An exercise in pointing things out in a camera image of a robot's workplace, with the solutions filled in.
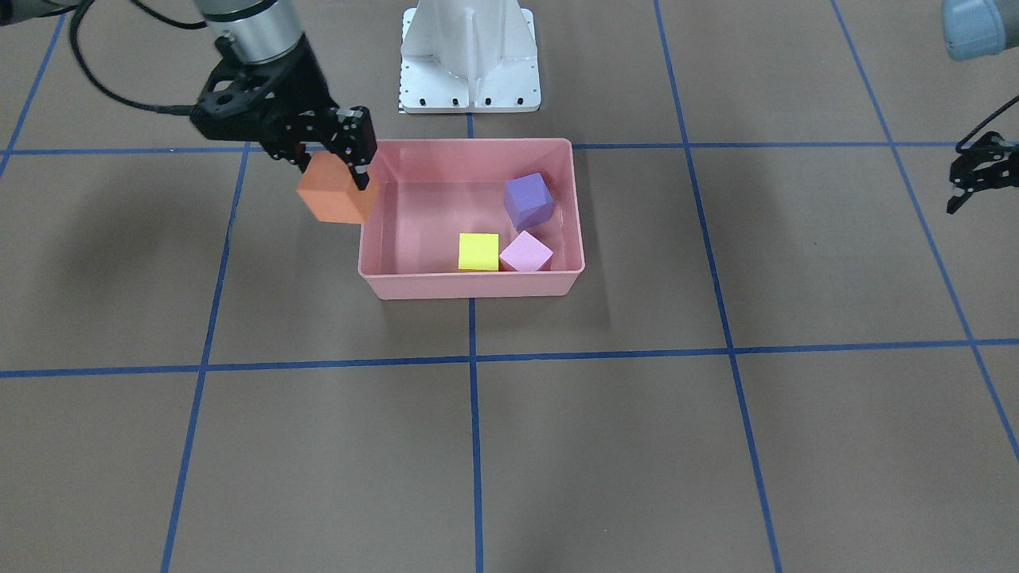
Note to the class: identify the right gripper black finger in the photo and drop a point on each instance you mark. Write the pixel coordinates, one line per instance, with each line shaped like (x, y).
(355, 142)

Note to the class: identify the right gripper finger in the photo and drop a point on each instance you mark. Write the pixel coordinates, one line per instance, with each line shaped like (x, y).
(300, 156)

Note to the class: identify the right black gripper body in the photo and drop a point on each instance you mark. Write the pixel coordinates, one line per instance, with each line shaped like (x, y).
(291, 94)

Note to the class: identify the orange foam block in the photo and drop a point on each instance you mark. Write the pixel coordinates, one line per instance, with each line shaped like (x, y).
(329, 191)

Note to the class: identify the yellow foam block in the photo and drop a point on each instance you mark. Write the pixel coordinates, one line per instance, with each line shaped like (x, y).
(478, 252)

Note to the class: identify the purple foam block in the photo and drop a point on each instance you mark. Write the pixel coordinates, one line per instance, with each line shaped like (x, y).
(528, 201)

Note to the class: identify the pink foam block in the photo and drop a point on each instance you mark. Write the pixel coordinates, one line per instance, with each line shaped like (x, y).
(525, 254)

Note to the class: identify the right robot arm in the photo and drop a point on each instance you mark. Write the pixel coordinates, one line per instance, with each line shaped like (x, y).
(245, 33)

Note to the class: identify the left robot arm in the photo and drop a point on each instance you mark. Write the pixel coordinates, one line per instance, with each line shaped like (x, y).
(973, 29)

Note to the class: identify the pink plastic bin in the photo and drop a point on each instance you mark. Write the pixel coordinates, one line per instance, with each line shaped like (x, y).
(433, 191)

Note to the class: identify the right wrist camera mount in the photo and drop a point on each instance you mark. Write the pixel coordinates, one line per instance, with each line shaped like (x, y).
(230, 106)

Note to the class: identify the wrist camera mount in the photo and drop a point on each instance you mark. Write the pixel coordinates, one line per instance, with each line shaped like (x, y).
(989, 164)
(230, 106)

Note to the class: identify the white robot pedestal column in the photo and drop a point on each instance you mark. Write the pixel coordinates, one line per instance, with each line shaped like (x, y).
(469, 57)

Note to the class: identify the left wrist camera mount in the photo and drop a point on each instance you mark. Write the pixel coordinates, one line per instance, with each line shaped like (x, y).
(989, 164)

